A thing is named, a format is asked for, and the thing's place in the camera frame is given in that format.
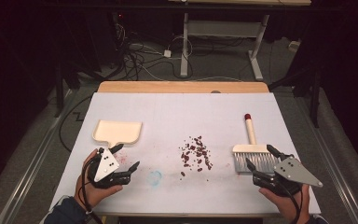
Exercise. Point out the person's right hand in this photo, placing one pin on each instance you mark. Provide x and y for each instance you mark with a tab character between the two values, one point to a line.
287	205

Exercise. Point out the black metal stand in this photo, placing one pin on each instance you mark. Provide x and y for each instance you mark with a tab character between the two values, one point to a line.
314	99
59	93

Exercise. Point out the cream dustpan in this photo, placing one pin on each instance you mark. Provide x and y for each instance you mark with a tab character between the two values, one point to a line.
116	130

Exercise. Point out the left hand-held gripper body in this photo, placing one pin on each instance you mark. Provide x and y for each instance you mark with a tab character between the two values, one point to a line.
105	168

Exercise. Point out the white table cover sheet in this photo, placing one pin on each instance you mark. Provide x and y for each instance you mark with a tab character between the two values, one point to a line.
174	115

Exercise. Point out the white power adapter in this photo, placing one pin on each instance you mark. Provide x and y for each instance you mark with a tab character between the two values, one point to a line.
167	53

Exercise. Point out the person's left hand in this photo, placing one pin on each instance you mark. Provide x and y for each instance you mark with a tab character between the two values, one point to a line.
90	194

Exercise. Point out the grey table grommet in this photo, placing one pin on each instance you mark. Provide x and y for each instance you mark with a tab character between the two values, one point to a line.
215	91

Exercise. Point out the wooden table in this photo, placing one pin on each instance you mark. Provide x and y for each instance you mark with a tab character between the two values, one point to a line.
180	87

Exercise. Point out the white metal desk frame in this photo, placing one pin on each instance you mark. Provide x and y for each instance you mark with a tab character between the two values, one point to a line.
223	28

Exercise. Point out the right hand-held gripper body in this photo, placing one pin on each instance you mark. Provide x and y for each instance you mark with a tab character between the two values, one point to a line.
292	172

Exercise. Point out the cream hand brush grey bristles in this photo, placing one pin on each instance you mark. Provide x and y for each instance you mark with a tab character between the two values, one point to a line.
254	157

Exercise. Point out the pile of red beans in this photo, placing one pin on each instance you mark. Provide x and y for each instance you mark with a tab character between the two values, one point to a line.
195	154

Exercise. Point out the metal floor rail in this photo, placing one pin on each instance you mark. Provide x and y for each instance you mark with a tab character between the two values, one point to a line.
31	168
332	168

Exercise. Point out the small white box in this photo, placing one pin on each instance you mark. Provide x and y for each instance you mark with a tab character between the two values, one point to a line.
294	46

